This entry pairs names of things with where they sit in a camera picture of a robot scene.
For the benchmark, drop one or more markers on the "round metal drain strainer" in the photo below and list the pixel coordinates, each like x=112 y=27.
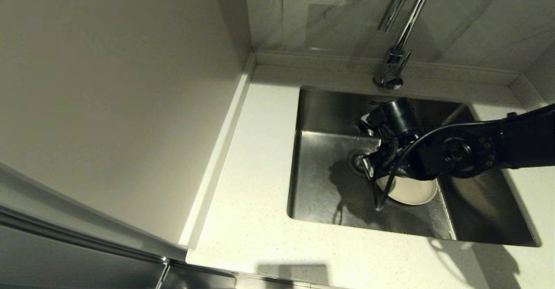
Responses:
x=356 y=161

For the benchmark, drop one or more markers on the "cream round plate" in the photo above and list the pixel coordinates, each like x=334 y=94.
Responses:
x=414 y=192

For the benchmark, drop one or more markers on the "chrome gooseneck faucet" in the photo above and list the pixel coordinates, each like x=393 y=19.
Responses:
x=392 y=70

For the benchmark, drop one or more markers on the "grey metal cabinet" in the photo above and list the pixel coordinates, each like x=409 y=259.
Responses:
x=65 y=254

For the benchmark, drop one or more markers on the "stainless steel sink basin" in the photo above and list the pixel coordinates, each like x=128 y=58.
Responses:
x=321 y=189

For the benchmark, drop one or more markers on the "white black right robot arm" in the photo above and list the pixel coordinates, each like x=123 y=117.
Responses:
x=520 y=143

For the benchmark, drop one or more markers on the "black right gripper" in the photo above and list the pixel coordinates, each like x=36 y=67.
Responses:
x=401 y=117

